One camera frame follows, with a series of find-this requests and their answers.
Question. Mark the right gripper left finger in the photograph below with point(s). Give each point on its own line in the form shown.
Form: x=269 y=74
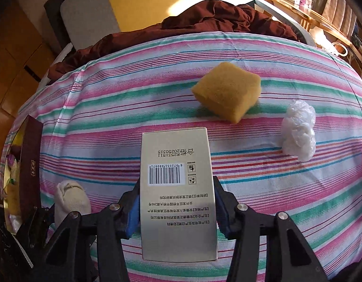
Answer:
x=88 y=247

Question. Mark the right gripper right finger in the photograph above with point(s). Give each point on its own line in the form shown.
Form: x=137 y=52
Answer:
x=289 y=257

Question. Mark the grey sock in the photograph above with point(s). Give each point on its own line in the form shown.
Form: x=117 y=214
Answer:
x=70 y=196

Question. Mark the beige carton box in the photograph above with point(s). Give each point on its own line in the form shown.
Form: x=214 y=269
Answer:
x=177 y=198

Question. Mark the gold tin box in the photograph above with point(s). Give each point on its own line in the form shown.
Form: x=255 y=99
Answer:
x=21 y=188

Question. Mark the white plastic bag ball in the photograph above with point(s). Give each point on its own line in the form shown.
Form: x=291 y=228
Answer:
x=297 y=130

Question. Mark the striped bed sheet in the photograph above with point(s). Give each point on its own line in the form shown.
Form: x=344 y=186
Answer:
x=94 y=117

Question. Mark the yellow sponge cube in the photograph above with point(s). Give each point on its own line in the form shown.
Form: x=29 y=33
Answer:
x=228 y=91

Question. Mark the wooden wardrobe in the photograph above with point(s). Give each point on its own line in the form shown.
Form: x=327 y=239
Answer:
x=24 y=59

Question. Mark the black rolled mat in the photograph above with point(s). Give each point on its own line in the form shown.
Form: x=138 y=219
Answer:
x=52 y=10

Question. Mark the maroon blanket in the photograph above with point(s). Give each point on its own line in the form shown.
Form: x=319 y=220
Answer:
x=205 y=16

